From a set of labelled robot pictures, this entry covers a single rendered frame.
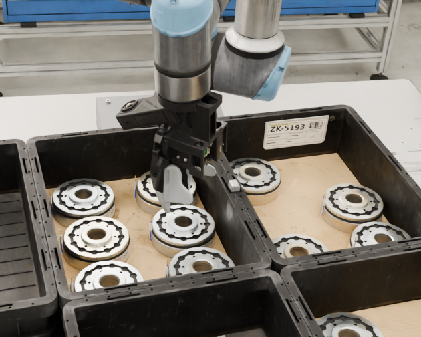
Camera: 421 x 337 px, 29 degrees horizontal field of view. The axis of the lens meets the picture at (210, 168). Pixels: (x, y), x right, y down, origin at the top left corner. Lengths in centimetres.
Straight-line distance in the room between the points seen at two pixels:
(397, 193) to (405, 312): 22
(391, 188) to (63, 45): 256
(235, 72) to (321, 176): 27
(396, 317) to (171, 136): 43
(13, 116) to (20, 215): 55
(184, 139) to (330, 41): 289
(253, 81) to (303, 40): 237
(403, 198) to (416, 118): 65
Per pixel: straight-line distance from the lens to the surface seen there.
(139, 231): 134
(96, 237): 130
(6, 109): 193
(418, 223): 135
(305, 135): 153
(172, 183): 117
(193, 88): 106
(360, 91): 209
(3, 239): 134
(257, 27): 154
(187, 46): 102
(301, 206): 143
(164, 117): 112
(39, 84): 346
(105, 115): 176
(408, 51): 400
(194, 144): 111
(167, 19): 101
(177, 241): 127
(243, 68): 158
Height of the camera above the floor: 168
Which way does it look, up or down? 35 degrees down
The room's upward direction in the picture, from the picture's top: 4 degrees clockwise
